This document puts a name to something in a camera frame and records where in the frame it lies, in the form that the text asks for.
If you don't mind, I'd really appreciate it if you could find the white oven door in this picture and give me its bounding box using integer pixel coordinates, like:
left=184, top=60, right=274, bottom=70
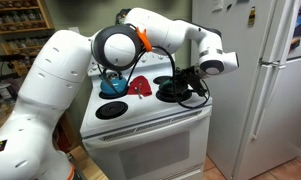
left=82, top=107, right=213, bottom=180

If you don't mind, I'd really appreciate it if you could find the white paper note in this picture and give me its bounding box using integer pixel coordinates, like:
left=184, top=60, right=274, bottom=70
left=211, top=0, right=225, bottom=13

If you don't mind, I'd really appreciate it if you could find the white refrigerator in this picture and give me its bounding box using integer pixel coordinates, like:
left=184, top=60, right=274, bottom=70
left=191, top=0, right=301, bottom=180

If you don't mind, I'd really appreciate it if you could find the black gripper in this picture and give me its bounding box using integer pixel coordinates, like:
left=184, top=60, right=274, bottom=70
left=173, top=65, right=202, bottom=86

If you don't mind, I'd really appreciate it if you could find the blue tea kettle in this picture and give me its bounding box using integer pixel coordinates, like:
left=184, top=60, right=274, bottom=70
left=99, top=68, right=129, bottom=98

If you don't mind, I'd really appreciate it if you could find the wooden spice rack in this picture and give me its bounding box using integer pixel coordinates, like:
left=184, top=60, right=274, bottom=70
left=0, top=35, right=53, bottom=77
left=0, top=0, right=55, bottom=36

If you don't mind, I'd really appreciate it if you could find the black frying pan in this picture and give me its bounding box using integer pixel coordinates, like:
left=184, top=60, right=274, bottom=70
left=156, top=81, right=194, bottom=101

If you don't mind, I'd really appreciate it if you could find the small yellowish photo print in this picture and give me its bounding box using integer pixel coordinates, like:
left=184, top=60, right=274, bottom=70
left=288, top=37, right=301, bottom=52

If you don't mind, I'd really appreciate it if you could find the black camera tripod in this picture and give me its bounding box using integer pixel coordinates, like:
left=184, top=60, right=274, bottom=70
left=0, top=53, right=27, bottom=101

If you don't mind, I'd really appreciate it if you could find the red oven mitt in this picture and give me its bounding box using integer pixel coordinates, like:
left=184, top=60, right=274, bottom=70
left=126, top=75, right=153, bottom=98

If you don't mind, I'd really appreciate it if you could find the yellow black fridge magnet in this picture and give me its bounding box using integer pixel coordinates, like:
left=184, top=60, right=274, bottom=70
left=247, top=5, right=257, bottom=28

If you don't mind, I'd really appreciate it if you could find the small grey metal object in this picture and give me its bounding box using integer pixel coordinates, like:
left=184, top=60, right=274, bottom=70
left=134, top=81, right=144, bottom=100

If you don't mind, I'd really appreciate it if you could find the thin black cable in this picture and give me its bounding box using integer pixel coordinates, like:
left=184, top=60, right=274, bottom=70
left=98, top=49, right=148, bottom=96

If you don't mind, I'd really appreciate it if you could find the white refrigerator handle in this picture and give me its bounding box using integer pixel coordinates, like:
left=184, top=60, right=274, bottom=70
left=269, top=0, right=296, bottom=66
left=249, top=61, right=286, bottom=141

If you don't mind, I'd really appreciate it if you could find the white electric stove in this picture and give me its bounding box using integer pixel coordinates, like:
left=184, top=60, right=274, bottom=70
left=79, top=49, right=214, bottom=180

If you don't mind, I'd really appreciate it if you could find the orange cable clip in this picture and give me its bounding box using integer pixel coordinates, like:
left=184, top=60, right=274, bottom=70
left=135, top=27, right=153, bottom=53

